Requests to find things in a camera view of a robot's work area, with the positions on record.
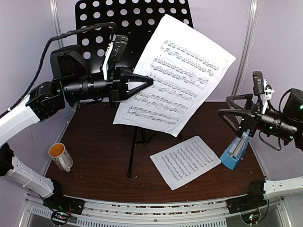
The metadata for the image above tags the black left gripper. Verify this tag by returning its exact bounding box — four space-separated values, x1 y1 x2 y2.
61 65 154 107

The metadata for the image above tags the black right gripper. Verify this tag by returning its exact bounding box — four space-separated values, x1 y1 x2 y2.
216 93 297 141

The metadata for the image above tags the black folding music stand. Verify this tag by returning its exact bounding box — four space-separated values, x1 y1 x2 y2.
75 0 194 178

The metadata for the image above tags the sheet music page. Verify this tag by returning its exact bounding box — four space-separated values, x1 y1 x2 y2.
113 15 236 137
150 136 221 190

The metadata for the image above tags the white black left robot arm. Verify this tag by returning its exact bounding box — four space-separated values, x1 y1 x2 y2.
0 22 153 214

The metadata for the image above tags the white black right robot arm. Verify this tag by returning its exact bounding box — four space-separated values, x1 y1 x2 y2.
218 88 303 213

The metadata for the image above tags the blue metronome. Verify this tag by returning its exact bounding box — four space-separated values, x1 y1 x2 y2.
220 130 250 170

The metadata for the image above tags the white patterned coffee mug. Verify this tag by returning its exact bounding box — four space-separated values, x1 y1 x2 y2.
48 143 74 173

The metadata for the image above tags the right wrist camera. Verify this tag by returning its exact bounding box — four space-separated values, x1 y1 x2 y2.
252 71 275 105

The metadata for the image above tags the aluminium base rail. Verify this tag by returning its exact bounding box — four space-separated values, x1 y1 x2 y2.
23 186 289 227

